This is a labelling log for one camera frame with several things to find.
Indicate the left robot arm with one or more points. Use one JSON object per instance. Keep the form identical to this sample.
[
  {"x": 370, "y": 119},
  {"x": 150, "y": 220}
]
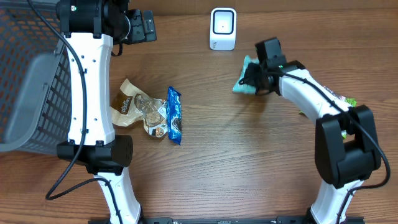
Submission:
[{"x": 90, "y": 29}]

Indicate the green clear candy bag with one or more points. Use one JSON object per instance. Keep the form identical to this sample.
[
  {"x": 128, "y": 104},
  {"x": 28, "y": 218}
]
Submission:
[{"x": 351, "y": 101}]

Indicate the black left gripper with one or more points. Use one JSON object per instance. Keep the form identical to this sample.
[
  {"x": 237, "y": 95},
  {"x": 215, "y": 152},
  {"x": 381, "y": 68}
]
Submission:
[{"x": 141, "y": 35}]

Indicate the white barcode scanner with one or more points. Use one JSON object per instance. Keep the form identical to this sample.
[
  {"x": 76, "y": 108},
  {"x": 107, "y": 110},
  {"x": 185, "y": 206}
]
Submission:
[{"x": 223, "y": 29}]

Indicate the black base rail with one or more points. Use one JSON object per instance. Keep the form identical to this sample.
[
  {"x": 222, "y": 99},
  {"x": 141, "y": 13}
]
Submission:
[{"x": 217, "y": 221}]

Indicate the beige Pantree snack bag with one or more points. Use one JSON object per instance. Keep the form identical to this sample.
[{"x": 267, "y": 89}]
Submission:
[{"x": 131, "y": 105}]

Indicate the grey plastic mesh basket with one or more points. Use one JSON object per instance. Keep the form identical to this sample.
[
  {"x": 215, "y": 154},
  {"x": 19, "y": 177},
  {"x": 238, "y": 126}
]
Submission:
[{"x": 35, "y": 79}]

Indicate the blue Oreo cookie pack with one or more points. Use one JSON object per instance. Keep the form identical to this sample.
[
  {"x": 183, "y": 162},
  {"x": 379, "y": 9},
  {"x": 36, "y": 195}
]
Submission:
[{"x": 174, "y": 115}]

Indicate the teal white snack packet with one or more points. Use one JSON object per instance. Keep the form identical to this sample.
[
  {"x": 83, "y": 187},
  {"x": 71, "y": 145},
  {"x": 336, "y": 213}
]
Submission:
[{"x": 245, "y": 89}]

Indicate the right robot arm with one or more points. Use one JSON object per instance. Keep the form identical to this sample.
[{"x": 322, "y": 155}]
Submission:
[{"x": 346, "y": 146}]

